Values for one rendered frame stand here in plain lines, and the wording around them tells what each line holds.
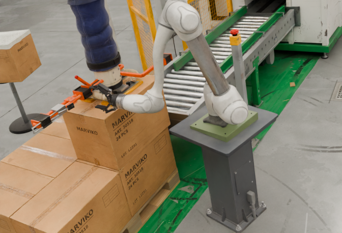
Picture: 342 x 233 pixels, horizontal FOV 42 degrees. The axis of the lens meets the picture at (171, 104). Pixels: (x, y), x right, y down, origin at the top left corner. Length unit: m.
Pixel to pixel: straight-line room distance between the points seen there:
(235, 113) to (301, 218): 1.05
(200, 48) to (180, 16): 0.22
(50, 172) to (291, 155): 1.89
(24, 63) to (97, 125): 2.03
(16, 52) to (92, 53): 1.85
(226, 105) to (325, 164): 1.40
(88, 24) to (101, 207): 1.14
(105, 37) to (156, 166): 1.04
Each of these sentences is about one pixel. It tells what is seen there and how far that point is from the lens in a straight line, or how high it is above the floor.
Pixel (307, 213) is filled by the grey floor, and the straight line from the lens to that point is 3.24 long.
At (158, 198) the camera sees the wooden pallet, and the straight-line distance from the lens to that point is 3.49.
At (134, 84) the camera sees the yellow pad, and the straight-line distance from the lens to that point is 3.04.
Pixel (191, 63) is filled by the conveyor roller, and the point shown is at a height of 0.55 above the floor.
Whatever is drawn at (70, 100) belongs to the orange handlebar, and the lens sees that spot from 2.78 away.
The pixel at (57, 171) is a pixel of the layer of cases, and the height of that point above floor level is 0.54.
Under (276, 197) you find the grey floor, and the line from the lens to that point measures 3.37.
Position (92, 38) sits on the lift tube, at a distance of 2.82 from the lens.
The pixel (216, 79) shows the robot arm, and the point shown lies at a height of 1.17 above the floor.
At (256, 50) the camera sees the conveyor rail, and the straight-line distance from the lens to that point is 4.28.
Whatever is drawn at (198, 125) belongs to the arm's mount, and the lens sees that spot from 2.79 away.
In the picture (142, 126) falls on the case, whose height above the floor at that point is 0.70.
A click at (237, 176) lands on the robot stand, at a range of 2.93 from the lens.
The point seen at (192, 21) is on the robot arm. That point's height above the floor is 1.54.
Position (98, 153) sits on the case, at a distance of 3.00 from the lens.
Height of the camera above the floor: 2.22
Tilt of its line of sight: 28 degrees down
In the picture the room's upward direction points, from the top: 12 degrees counter-clockwise
